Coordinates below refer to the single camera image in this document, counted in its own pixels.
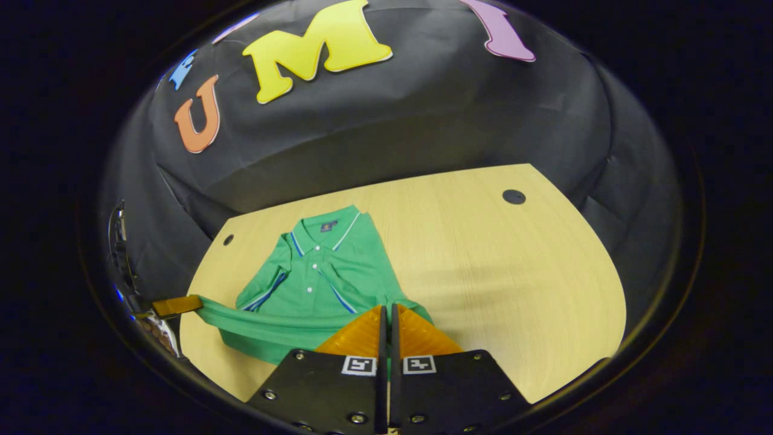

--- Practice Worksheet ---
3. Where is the green polo T-shirt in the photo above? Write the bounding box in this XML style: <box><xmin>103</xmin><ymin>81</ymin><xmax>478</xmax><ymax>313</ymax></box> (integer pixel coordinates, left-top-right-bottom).
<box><xmin>194</xmin><ymin>204</ymin><xmax>434</xmax><ymax>366</ymax></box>

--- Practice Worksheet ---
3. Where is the black backdrop cloth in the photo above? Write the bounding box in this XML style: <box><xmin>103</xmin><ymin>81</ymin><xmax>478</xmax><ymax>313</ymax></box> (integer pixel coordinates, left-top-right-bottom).
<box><xmin>100</xmin><ymin>0</ymin><xmax>683</xmax><ymax>339</ymax></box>

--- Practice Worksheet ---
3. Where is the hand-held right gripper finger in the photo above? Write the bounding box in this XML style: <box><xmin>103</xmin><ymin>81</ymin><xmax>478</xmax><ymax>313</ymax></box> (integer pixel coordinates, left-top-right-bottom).
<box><xmin>245</xmin><ymin>304</ymin><xmax>388</xmax><ymax>435</ymax></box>
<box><xmin>390</xmin><ymin>303</ymin><xmax>532</xmax><ymax>435</ymax></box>

